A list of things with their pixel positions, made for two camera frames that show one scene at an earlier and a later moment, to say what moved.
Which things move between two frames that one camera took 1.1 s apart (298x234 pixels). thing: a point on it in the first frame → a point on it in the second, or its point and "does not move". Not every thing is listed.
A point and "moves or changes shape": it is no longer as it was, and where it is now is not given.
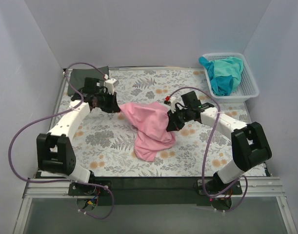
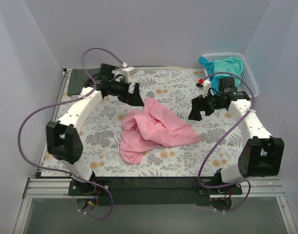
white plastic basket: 247,88 does not move
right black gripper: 174,119 → 205,105
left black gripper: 109,103 → 129,94
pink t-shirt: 150,120 moves or changes shape
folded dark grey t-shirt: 78,76 does not move
